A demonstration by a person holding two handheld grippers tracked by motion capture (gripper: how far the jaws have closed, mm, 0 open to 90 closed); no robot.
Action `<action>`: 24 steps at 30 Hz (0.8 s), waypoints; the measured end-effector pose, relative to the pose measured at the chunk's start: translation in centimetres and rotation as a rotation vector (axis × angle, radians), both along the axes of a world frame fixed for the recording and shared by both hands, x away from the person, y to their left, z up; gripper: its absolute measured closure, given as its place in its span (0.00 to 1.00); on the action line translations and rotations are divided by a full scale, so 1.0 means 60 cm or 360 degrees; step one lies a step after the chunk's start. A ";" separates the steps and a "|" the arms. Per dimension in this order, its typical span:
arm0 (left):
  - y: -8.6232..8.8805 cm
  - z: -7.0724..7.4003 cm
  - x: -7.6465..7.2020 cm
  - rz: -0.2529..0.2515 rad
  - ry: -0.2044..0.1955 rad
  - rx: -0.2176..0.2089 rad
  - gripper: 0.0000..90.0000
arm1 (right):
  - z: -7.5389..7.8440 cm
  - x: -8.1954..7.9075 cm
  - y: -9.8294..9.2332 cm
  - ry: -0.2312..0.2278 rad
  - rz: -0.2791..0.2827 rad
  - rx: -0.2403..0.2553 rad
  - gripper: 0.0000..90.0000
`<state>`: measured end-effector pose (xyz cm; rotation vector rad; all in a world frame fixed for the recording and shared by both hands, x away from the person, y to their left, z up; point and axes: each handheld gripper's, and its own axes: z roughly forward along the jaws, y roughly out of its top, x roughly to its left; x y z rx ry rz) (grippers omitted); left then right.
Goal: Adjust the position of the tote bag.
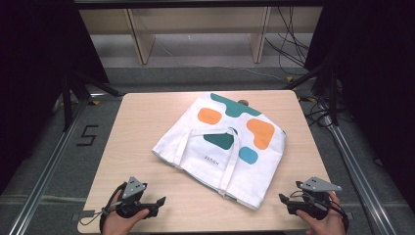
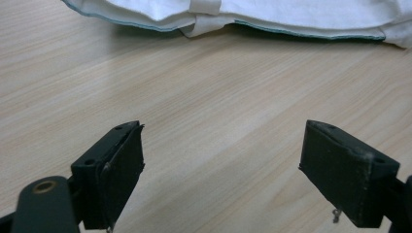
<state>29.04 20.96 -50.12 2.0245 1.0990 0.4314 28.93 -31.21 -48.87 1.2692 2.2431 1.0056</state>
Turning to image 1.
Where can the small brown round object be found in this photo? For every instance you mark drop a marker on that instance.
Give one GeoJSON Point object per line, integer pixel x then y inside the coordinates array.
{"type": "Point", "coordinates": [243, 102]}

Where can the black metal stand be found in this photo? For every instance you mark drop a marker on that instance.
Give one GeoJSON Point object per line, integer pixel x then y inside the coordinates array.
{"type": "Point", "coordinates": [68, 104]}
{"type": "Point", "coordinates": [332, 94]}

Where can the dark curtain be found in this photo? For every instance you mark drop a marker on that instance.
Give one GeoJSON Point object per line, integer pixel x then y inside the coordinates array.
{"type": "Point", "coordinates": [29, 81]}
{"type": "Point", "coordinates": [378, 81]}

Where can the white tote bag coloured blobs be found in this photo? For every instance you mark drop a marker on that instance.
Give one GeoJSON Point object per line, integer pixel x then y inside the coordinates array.
{"type": "Point", "coordinates": [208, 153]}

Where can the person's left hand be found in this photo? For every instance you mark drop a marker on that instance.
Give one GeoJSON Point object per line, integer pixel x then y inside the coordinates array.
{"type": "Point", "coordinates": [119, 224]}

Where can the person's right hand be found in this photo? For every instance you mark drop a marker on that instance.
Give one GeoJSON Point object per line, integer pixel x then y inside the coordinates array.
{"type": "Point", "coordinates": [323, 225]}

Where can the aluminium floor rail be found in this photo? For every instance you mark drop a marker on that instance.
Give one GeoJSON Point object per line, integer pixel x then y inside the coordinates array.
{"type": "Point", "coordinates": [359, 176]}
{"type": "Point", "coordinates": [45, 173]}

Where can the black overhead bar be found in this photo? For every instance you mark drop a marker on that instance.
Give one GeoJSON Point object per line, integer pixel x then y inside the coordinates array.
{"type": "Point", "coordinates": [195, 3]}

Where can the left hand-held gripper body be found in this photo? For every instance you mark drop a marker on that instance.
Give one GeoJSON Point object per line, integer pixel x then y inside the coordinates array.
{"type": "Point", "coordinates": [133, 188]}

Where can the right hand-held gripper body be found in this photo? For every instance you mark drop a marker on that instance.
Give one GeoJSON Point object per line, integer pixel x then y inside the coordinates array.
{"type": "Point", "coordinates": [314, 202]}

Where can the light wooden desk frame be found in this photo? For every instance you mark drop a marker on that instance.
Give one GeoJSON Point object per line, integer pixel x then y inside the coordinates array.
{"type": "Point", "coordinates": [143, 45]}

